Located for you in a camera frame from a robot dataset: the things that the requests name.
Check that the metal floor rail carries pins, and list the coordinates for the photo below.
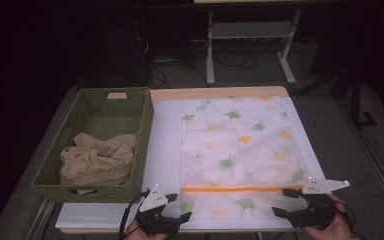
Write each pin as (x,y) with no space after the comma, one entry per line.
(41,218)
(376,166)

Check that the white metal-frame table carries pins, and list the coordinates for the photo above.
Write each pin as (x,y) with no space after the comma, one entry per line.
(210,50)

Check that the person's right hand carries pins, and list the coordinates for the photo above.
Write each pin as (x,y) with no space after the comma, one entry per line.
(336,231)

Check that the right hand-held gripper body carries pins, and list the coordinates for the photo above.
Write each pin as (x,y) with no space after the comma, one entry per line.
(316,213)

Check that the leaf-print mesh laundry bag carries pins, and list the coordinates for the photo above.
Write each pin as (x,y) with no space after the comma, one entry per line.
(240,153)

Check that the green woven basket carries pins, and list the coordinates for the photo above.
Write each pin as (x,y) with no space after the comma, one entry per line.
(106,120)

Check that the person's left hand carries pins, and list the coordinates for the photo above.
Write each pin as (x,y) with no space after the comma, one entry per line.
(136,234)

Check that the white table mat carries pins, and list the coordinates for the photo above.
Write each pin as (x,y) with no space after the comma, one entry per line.
(165,146)

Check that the beige pants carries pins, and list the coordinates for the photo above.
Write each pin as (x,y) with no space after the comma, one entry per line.
(96,160)

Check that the black metal stand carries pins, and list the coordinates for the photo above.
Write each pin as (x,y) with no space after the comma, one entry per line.
(356,96)

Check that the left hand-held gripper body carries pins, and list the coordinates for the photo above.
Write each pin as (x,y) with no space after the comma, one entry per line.
(153,201)

